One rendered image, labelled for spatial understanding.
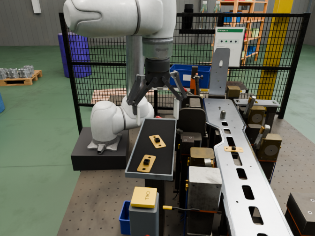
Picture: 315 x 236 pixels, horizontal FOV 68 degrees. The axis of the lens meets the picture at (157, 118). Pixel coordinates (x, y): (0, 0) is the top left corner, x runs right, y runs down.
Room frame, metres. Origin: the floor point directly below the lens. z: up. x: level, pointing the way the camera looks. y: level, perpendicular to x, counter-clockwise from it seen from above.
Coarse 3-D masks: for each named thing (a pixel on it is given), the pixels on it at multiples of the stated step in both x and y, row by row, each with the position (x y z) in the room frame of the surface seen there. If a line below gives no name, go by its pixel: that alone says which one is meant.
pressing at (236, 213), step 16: (208, 112) 1.31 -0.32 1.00; (224, 128) 1.11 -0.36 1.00; (240, 128) 1.11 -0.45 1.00; (224, 144) 0.95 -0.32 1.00; (240, 144) 0.95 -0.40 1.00; (224, 160) 0.82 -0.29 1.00; (240, 160) 0.82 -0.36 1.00; (256, 160) 0.82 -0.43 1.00; (224, 176) 0.72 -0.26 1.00; (256, 176) 0.72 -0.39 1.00; (224, 192) 0.62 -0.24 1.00; (240, 192) 0.63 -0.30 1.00; (256, 192) 0.63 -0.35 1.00; (272, 192) 0.63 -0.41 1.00; (224, 208) 0.56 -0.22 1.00; (240, 208) 0.56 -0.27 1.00; (272, 208) 0.56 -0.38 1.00; (240, 224) 0.49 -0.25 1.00; (272, 224) 0.49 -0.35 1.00; (288, 224) 0.50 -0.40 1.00
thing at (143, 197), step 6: (138, 192) 0.46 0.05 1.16; (144, 192) 0.46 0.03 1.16; (150, 192) 0.46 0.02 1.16; (156, 192) 0.46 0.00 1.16; (132, 198) 0.44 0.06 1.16; (138, 198) 0.44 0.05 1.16; (144, 198) 0.44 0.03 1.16; (150, 198) 0.44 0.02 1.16; (132, 204) 0.42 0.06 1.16; (138, 204) 0.42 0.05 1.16; (144, 204) 0.42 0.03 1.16; (150, 204) 0.42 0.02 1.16
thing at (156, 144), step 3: (153, 135) 0.75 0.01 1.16; (156, 135) 0.75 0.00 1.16; (150, 138) 0.73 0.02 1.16; (153, 138) 0.73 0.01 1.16; (156, 138) 0.71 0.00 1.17; (159, 138) 0.73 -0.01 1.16; (153, 141) 0.71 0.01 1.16; (156, 141) 0.70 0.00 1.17; (159, 141) 0.70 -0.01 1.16; (162, 141) 0.71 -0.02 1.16; (153, 144) 0.69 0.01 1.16; (156, 144) 0.69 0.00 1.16; (159, 144) 0.69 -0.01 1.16; (162, 144) 0.69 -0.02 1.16; (156, 147) 0.67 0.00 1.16; (159, 147) 0.67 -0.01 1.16
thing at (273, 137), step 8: (272, 136) 0.94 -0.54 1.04; (264, 144) 0.92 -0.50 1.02; (272, 144) 0.91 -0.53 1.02; (280, 144) 0.91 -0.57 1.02; (256, 152) 0.95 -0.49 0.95; (264, 152) 0.92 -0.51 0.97; (272, 152) 0.91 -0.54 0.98; (264, 160) 0.92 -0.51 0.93; (272, 160) 0.91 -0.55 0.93; (264, 168) 0.92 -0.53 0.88; (272, 168) 0.94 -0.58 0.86
